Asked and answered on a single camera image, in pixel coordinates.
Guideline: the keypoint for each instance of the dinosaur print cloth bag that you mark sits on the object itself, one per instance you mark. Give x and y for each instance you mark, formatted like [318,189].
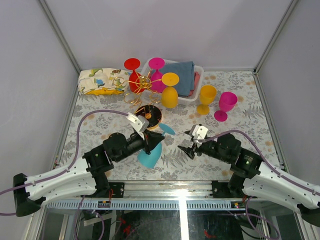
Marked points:
[103,81]

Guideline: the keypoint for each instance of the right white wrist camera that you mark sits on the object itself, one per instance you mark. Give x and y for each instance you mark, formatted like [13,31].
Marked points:
[198,133]

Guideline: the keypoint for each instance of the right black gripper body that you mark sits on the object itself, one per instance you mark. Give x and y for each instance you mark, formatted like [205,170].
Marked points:
[208,148]

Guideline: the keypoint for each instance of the blue plastic goblet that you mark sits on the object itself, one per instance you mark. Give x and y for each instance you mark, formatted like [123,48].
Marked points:
[149,160]

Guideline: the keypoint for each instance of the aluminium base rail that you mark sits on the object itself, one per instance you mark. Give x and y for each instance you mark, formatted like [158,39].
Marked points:
[159,195]

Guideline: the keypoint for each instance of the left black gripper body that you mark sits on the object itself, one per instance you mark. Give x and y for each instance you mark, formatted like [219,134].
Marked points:
[135,144]

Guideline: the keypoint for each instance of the blue folded cloth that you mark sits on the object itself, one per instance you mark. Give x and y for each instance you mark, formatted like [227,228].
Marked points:
[186,73]

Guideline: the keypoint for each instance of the red plastic wine glass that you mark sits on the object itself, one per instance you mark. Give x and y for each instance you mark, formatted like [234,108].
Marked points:
[133,64]

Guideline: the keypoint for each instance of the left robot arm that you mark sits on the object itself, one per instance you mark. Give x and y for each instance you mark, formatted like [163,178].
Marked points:
[84,176]

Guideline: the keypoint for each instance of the gold wine glass rack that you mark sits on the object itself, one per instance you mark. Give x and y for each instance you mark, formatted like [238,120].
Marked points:
[144,103]

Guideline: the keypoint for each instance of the magenta plastic goblet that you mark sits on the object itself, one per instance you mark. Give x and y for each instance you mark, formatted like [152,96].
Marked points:
[227,102]
[156,64]

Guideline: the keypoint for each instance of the yellow plastic goblet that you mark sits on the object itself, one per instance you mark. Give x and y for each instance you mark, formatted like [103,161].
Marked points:
[169,96]
[206,96]

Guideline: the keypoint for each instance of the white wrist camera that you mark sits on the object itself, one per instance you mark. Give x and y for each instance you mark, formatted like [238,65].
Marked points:
[198,133]
[139,123]

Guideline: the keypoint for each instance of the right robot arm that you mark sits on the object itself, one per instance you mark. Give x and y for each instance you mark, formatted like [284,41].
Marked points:
[254,176]

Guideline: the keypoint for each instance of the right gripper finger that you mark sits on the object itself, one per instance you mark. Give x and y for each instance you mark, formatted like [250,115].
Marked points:
[189,132]
[187,150]

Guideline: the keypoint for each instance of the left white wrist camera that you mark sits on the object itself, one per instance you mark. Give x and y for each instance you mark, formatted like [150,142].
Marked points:
[139,123]

